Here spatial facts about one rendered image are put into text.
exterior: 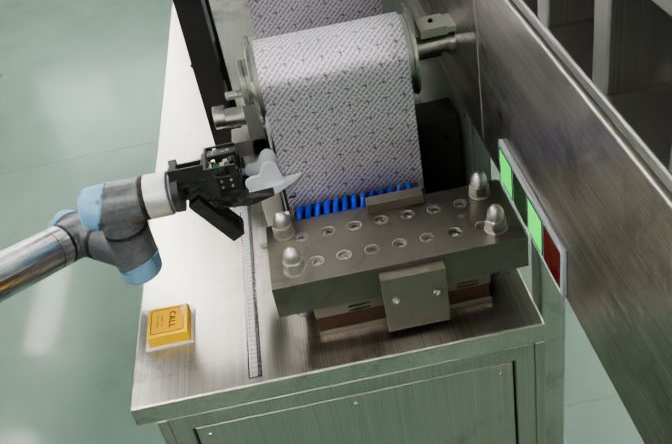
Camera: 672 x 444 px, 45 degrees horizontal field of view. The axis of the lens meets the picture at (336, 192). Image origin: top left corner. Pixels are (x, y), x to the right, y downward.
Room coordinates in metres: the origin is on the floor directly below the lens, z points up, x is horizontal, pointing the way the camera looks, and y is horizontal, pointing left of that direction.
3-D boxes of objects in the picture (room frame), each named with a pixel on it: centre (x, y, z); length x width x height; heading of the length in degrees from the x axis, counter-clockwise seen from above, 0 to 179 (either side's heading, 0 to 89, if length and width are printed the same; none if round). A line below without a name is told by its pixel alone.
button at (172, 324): (1.02, 0.32, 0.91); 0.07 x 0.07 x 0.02; 1
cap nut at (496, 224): (0.96, -0.23, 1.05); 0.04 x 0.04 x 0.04
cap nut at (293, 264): (0.96, 0.09, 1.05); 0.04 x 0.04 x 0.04
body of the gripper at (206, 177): (1.12, 0.20, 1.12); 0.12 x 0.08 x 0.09; 91
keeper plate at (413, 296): (0.91, -0.09, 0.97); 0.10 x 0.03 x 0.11; 91
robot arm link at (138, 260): (1.13, 0.38, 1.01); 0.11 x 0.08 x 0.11; 53
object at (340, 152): (1.13, -0.03, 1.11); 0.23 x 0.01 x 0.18; 91
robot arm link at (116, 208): (1.12, 0.36, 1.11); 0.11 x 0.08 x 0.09; 91
